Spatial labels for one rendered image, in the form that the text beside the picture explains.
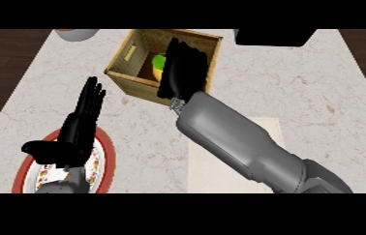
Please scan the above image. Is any red rimmed patterned plate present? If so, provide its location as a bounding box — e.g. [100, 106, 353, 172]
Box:
[11, 127, 117, 194]

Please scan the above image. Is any grey round bowl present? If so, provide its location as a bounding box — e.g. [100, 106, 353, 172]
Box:
[55, 29, 101, 43]

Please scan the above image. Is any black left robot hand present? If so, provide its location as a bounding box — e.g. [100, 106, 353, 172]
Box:
[21, 76, 108, 168]

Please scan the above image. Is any yellow green lemon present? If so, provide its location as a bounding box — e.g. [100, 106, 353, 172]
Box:
[151, 52, 169, 82]

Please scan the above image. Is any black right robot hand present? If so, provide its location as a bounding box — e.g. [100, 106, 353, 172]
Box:
[157, 37, 210, 102]

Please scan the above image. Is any wooden box basket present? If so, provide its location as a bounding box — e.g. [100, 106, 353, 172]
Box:
[105, 29, 225, 107]

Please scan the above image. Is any black appliance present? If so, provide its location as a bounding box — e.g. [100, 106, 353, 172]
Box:
[234, 29, 318, 47]

